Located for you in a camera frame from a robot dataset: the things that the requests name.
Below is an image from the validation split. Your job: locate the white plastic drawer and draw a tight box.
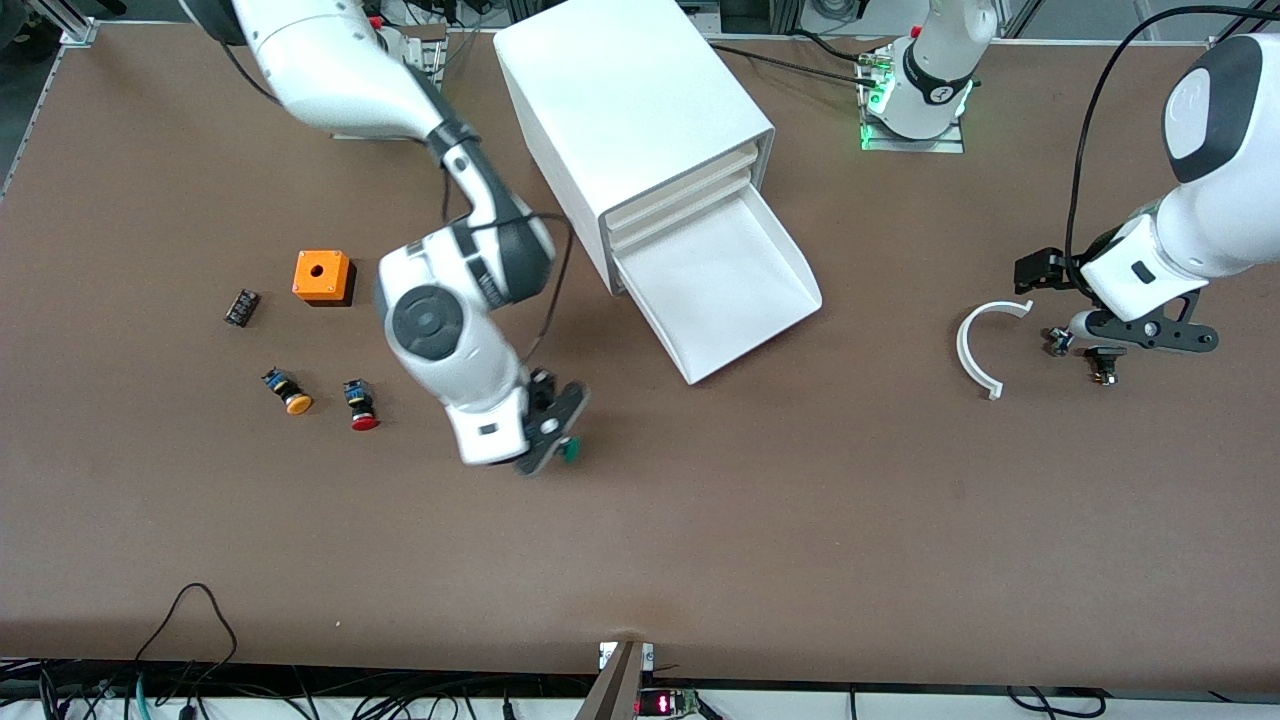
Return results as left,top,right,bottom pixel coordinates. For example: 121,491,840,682
606,140,761,226
614,184,824,387
610,166,756,251

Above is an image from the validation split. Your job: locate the red push button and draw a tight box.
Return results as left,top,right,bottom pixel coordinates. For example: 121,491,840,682
342,378,381,432

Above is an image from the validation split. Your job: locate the orange button box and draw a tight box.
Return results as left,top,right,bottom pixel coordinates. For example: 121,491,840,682
292,250,357,308

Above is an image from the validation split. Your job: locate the yellow push button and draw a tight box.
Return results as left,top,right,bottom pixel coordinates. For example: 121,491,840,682
261,367,314,416

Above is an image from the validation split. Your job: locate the white drawer cabinet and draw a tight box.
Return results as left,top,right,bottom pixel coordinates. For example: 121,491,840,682
493,0,777,296

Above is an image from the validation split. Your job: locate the white curved plastic arc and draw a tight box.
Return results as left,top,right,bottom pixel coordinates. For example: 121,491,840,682
956,300,1035,401

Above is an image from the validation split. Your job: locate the small black fitting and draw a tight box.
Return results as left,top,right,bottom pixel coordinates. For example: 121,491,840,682
1084,345,1129,387

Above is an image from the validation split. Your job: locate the small device with red display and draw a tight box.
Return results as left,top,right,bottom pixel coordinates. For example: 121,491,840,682
636,688,703,719

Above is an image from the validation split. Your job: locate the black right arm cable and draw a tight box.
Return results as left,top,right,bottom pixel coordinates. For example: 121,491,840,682
438,140,577,373

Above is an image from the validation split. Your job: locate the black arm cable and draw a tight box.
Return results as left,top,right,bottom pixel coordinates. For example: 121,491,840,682
438,140,577,373
1064,4,1280,276

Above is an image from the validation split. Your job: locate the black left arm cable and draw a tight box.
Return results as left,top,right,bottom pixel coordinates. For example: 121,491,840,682
1064,4,1280,276

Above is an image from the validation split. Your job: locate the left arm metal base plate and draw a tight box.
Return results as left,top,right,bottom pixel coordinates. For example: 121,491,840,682
858,50,967,155

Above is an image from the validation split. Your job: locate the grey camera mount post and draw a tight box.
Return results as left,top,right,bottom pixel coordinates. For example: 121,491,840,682
574,640,655,720

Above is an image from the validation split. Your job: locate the black cable on table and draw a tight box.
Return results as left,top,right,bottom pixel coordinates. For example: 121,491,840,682
708,28,891,91

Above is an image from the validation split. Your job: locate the thin black looped cable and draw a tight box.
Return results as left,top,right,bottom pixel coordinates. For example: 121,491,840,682
133,582,239,669

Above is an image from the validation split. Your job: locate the black cable under table edge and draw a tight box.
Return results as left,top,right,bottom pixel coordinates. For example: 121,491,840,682
1005,686,1109,719

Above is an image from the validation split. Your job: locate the aluminium frame rail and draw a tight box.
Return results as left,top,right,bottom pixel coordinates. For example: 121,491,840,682
0,0,101,201

